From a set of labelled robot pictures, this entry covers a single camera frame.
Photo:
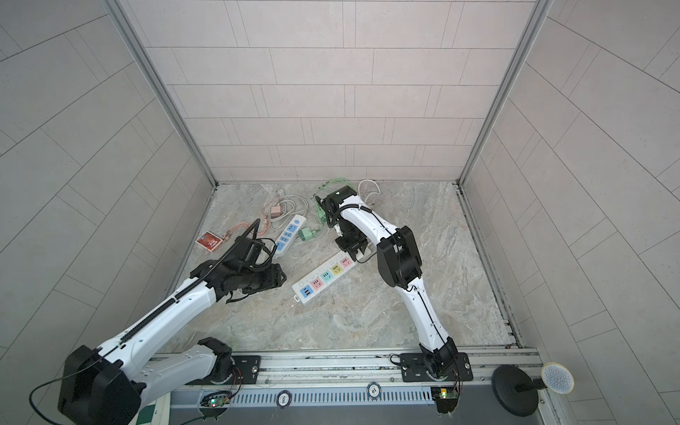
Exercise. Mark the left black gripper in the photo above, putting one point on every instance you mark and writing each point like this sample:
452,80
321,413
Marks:
275,277

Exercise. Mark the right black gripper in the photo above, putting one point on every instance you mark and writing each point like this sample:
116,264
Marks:
351,248

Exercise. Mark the white charger with black cable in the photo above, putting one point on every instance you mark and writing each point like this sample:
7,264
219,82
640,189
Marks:
363,257

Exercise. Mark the long colourful socket power strip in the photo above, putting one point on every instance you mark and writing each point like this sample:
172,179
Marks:
314,283

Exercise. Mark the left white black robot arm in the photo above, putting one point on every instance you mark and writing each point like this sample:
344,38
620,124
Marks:
111,383

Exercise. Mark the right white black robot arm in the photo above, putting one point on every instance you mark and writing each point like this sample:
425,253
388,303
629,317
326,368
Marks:
399,264

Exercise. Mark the small blue socket power strip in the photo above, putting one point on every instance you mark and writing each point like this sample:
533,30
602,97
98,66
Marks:
287,237

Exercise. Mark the red card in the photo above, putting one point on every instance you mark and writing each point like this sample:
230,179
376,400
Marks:
209,241

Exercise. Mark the green charger block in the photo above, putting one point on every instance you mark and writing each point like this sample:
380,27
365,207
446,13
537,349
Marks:
306,234

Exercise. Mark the left circuit board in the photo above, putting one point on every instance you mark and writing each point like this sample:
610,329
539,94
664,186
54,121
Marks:
216,400

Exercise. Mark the circuit board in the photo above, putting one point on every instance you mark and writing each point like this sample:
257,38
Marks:
446,399
216,400

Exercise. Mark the green white checkerboard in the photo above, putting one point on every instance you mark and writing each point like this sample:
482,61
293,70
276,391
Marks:
152,415

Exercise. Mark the right circuit board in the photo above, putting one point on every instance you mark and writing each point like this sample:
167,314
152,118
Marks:
446,399

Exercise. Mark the black round stand base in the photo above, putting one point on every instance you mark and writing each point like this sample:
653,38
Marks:
516,391

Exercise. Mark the white round mesh disc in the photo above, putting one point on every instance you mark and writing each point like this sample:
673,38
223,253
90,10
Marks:
557,378

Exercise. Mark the pink charger with cable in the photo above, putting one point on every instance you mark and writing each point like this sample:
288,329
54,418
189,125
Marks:
271,211

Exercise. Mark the aluminium rail frame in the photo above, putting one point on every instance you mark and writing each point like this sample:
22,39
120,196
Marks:
347,378

